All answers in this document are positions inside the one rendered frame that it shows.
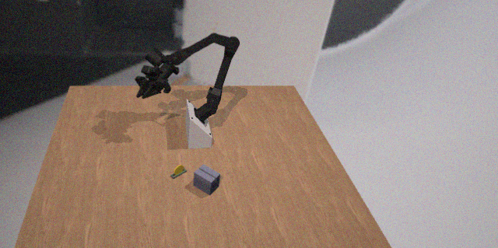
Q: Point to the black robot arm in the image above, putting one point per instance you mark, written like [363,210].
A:
[156,58]

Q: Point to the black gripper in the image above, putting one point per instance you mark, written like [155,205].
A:
[152,86]

